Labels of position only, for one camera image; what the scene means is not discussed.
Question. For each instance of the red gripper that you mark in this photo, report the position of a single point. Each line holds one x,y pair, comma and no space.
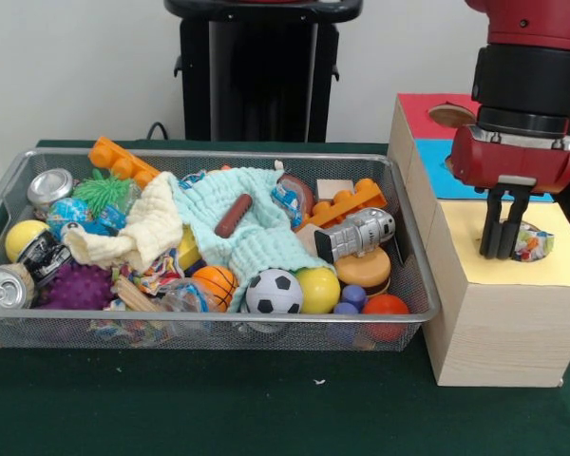
508,161

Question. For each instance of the colourful patterned cloth scrunchie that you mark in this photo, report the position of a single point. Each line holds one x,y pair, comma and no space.
159,278
532,244

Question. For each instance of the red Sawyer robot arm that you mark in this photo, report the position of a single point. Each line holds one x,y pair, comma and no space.
527,62

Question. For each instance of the wooden box with three holes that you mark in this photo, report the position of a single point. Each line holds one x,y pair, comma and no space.
503,332

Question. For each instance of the silver mesh bin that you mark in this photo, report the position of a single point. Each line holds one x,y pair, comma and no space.
123,332

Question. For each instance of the red ball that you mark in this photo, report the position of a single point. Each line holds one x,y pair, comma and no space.
385,304

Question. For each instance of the silver toy robot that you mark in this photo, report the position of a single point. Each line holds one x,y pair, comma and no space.
356,233

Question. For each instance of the yellow ball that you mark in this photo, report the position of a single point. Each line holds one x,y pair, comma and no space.
319,290

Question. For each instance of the black and white soccer ball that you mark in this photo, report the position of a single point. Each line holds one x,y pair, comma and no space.
274,292

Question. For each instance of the mint green cloth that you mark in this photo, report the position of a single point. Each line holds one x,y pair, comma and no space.
266,237

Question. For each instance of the brown toy sausage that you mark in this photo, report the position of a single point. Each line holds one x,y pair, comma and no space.
233,216

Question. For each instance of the small orange basketball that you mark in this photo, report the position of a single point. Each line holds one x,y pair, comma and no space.
216,282

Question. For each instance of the dark green table cloth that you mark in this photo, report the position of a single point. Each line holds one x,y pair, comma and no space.
218,404

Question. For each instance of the cream cloth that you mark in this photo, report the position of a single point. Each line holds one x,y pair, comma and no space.
147,223

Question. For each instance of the long orange toy brick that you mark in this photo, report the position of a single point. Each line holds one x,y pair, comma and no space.
119,159

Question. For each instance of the purple spiky ball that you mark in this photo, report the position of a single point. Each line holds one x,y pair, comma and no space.
78,287

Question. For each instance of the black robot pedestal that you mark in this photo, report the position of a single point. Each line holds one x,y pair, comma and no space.
261,85

